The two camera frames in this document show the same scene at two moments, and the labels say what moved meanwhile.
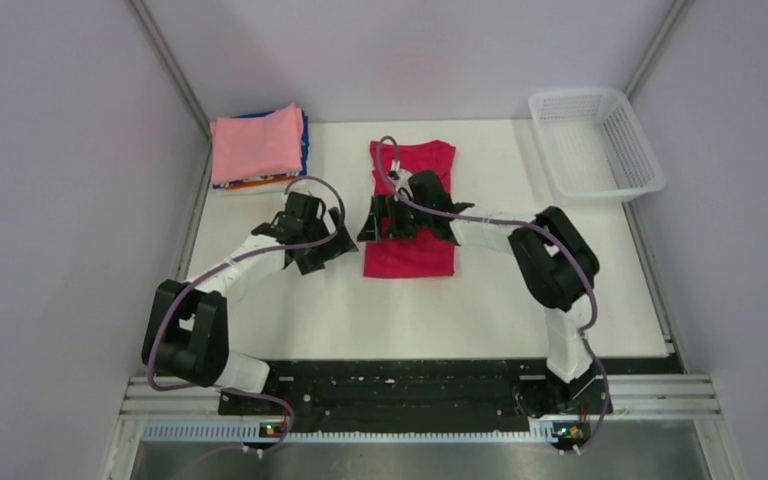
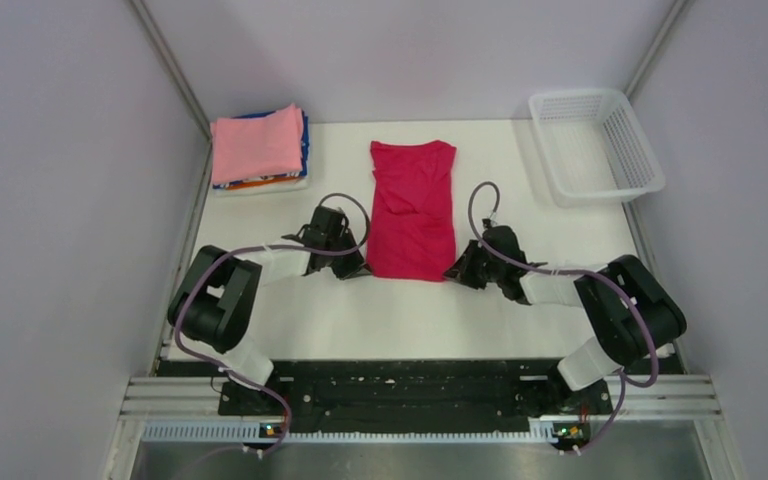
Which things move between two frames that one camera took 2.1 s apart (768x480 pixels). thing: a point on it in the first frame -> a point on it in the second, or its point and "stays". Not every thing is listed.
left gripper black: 312,262 -> 353,265
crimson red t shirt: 413,252 stays
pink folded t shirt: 245,148 stays
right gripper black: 373,228 -> 462,270
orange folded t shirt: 260,182 stays
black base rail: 421,393 stays
